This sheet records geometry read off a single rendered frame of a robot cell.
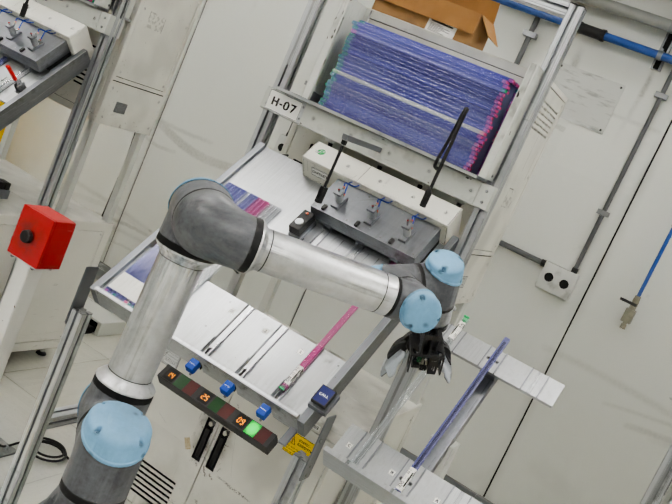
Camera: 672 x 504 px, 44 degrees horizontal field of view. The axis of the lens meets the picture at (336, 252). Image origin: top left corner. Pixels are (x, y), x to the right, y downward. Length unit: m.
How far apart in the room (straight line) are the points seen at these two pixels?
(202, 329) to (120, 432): 0.72
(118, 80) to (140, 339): 1.77
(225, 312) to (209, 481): 0.56
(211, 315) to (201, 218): 0.81
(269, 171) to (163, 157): 2.15
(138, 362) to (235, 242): 0.33
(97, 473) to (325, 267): 0.51
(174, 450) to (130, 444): 1.09
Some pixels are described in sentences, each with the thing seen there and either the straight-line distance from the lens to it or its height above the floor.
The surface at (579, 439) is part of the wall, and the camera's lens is 3.78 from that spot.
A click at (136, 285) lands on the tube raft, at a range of 2.25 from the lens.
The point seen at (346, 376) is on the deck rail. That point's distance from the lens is 2.03.
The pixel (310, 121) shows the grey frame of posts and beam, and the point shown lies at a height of 1.33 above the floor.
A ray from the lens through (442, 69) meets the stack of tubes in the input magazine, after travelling 2.35.
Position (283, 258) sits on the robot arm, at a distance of 1.38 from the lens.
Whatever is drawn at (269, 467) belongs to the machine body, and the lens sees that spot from 2.39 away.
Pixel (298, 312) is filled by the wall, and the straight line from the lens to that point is 4.14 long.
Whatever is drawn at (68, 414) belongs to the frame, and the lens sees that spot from 2.52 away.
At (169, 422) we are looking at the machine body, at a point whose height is 0.37.
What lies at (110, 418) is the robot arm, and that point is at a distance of 1.49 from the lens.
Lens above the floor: 1.41
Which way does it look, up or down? 9 degrees down
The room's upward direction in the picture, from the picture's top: 24 degrees clockwise
